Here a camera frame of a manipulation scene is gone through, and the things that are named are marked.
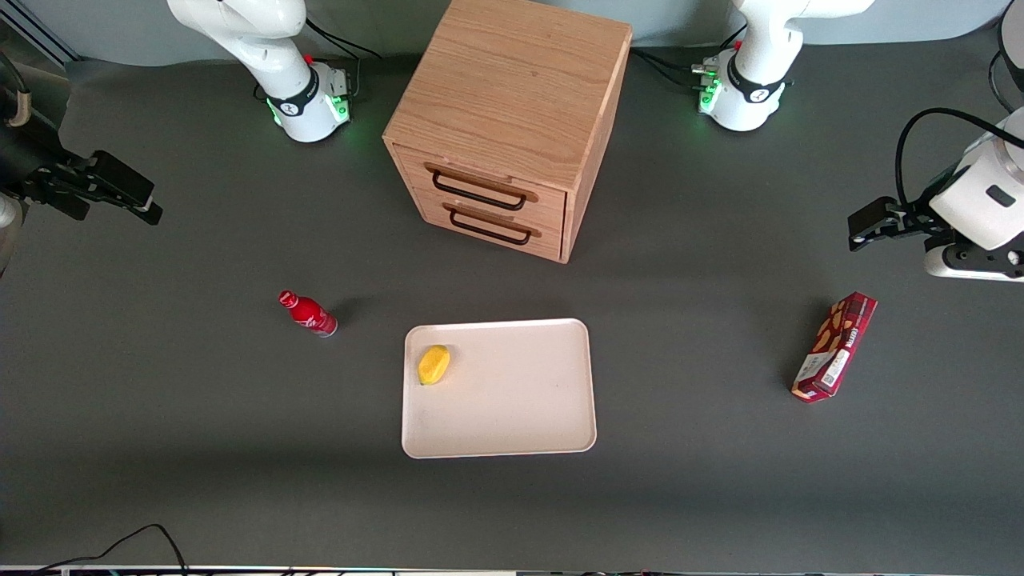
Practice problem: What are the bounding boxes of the small wooden drawer front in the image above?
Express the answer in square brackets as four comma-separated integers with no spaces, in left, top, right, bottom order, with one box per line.
[414,190,566,263]

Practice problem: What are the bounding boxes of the black right arm base cable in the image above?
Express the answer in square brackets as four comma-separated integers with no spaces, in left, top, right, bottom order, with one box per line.
[306,18,383,62]

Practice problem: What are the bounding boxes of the short black drawer handle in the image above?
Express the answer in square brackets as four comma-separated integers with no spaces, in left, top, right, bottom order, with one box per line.
[448,209,534,246]

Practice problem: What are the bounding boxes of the wooden drawer cabinet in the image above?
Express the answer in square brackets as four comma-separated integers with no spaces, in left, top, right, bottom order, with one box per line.
[382,0,634,265]

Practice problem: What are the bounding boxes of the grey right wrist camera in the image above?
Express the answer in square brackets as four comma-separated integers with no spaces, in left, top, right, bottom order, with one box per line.
[0,192,22,278]

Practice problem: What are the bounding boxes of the black cable at table edge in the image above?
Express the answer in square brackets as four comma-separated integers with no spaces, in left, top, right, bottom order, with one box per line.
[32,524,190,576]

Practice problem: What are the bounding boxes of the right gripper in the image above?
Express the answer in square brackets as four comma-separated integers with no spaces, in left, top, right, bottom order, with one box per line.
[0,120,164,226]

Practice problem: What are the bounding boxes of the red snack box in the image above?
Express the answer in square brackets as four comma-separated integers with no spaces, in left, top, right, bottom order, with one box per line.
[791,292,878,404]

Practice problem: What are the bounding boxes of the red coke bottle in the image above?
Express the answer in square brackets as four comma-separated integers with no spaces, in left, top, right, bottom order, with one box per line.
[278,290,339,338]

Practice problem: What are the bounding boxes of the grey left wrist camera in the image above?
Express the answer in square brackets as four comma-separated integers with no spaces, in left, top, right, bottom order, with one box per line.
[924,236,1024,283]

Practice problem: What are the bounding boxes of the cream plastic tray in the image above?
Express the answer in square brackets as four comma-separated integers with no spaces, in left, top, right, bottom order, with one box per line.
[401,318,598,460]

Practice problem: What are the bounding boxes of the black left arm base cable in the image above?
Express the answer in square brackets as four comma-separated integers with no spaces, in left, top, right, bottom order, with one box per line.
[630,46,711,90]

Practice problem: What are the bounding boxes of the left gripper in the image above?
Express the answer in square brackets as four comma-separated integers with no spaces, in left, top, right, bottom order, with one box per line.
[848,142,1024,254]

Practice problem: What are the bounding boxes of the yellow toy lemon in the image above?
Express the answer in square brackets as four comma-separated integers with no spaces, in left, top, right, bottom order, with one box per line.
[418,345,451,386]

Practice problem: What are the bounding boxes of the black arm base cable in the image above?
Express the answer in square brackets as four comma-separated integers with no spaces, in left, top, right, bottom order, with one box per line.
[306,18,383,62]
[630,46,711,90]

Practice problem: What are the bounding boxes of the long black drawer handle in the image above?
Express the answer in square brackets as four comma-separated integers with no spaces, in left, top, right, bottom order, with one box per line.
[430,170,530,213]

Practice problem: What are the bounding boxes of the large wooden drawer front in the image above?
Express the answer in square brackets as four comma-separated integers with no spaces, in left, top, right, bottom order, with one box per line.
[392,144,570,234]

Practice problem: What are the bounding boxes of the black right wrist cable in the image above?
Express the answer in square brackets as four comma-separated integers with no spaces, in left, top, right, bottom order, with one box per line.
[0,50,34,130]

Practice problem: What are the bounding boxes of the black left wrist cable loop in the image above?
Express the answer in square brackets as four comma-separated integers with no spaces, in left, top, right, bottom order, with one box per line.
[894,107,1024,210]

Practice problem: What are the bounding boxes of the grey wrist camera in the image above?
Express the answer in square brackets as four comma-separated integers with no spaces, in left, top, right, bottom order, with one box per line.
[0,192,22,278]
[924,236,1024,283]

